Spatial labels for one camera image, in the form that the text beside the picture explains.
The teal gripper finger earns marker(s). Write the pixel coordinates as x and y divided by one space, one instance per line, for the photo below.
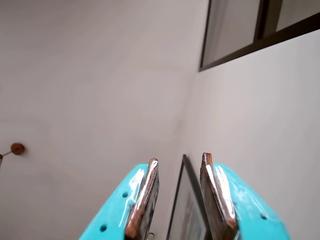
245 212
117 205

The black framed picture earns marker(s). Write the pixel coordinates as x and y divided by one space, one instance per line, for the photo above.
187 212

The round wooden ceiling rose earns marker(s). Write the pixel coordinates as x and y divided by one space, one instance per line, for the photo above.
17 148

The dark framed window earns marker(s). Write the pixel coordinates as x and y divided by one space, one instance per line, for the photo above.
250 48

